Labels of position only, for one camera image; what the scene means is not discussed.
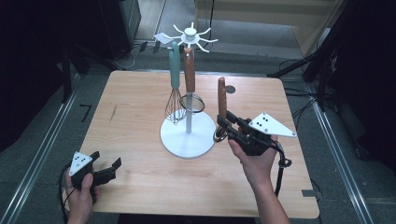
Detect right hand-held gripper cable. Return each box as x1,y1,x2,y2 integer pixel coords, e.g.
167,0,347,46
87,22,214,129
273,139,293,198

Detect white paper tag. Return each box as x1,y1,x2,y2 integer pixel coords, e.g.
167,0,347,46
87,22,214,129
153,32,174,45

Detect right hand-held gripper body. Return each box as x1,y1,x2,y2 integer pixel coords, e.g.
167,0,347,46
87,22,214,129
226,111,298,157

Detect wooden-handled mesh strainer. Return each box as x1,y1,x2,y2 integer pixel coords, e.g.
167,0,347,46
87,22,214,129
179,46,206,114

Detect whisk with teal handle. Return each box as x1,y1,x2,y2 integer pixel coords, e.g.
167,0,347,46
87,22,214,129
163,40,188,126

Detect left hand-held gripper cable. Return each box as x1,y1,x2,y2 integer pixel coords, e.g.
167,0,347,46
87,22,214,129
57,161,78,224

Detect black upright post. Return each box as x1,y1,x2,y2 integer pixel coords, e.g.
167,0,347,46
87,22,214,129
60,43,82,105

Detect person's left hand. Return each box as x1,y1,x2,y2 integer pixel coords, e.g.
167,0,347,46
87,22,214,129
64,167,102,219

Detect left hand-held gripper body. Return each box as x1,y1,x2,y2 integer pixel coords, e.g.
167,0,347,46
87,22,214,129
68,151,117,189

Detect black floor cables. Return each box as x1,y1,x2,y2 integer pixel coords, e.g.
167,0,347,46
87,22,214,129
279,58,325,132

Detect person's right hand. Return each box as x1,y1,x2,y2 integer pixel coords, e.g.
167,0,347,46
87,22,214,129
227,133,278,189

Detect black metal stand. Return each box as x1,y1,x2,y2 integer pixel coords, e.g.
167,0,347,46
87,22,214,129
266,0,396,171

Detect aluminium floor rail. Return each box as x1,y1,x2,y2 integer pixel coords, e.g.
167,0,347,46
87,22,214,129
0,89,79,224
306,83,376,224

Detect white utensil rack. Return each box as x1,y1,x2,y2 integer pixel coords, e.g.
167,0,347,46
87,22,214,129
160,21,219,160

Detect hand-held gripper cable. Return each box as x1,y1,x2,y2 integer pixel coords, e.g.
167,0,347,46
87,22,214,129
273,139,293,198
57,161,78,224

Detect small wooden-handled ring utensil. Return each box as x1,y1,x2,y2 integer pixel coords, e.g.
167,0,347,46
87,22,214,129
212,77,231,144

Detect dark glass-door cabinet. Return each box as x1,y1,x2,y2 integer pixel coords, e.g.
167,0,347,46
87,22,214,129
101,0,142,61

